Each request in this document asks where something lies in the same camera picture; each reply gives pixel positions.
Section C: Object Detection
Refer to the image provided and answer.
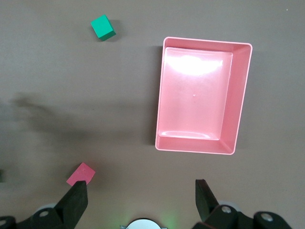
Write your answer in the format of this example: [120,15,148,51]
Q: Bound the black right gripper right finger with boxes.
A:
[193,178,257,229]

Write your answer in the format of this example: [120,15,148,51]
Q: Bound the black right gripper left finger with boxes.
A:
[18,180,88,229]

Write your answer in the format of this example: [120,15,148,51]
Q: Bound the pink foam cube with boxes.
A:
[66,162,96,187]

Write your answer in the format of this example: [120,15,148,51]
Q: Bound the pink plastic bin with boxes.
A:
[154,36,254,156]

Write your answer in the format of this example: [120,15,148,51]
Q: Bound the brown table mat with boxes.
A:
[0,0,305,229]

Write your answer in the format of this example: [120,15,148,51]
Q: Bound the green foam cube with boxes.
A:
[90,14,117,42]

